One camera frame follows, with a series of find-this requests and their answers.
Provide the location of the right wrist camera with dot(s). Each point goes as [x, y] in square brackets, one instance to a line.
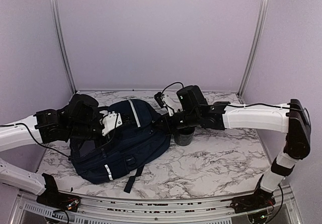
[165, 101]

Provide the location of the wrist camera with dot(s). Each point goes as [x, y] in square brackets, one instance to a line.
[165, 101]
[112, 120]

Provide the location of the left aluminium frame post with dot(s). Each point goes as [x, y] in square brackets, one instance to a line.
[61, 45]

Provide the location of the right aluminium frame post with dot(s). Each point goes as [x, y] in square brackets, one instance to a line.
[262, 14]

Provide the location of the aluminium frame post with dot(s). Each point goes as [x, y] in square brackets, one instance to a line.
[262, 14]
[61, 45]

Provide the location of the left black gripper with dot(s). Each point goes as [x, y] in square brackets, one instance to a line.
[109, 136]

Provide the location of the navy blue student backpack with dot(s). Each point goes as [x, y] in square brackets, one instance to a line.
[132, 146]

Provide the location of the front aluminium rail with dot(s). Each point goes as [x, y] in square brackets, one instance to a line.
[93, 209]

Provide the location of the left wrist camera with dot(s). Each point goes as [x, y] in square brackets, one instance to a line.
[112, 120]

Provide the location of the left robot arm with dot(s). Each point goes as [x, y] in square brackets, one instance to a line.
[82, 118]

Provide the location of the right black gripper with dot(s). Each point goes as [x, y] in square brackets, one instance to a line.
[169, 126]

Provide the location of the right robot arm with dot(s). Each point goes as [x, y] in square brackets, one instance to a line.
[290, 118]

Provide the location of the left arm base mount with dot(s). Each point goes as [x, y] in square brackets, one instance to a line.
[54, 198]

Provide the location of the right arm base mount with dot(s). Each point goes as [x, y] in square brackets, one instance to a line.
[257, 200]

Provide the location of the dark grey metal mug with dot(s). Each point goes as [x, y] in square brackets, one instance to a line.
[183, 137]

